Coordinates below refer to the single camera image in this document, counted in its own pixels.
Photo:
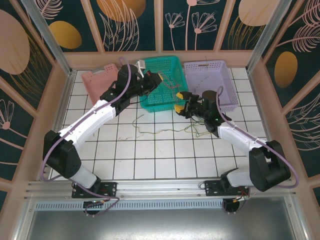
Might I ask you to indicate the pink plastic basket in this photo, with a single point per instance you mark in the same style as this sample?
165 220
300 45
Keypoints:
97 82

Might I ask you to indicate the steel sheet panel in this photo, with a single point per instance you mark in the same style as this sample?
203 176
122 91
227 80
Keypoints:
160 225

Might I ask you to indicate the slotted metal strip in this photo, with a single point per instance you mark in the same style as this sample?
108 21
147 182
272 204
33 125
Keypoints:
150 205

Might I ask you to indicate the lilac plastic basket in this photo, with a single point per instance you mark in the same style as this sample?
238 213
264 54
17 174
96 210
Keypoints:
215 75

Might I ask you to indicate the aluminium front rail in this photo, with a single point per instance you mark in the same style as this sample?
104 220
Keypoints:
160 187

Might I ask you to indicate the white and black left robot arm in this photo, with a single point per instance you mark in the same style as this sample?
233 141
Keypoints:
95 117

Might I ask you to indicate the aluminium corner post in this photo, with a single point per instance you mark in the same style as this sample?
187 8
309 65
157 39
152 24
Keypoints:
268 37
48 37

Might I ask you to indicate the black circuit board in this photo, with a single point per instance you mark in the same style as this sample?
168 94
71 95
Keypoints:
93 203

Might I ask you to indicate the aluminium side rail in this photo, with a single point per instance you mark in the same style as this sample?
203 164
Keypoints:
65 97

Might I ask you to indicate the teal plastic basket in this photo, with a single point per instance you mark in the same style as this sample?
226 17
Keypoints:
172 65

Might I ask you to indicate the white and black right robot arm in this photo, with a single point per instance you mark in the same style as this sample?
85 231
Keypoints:
237 137

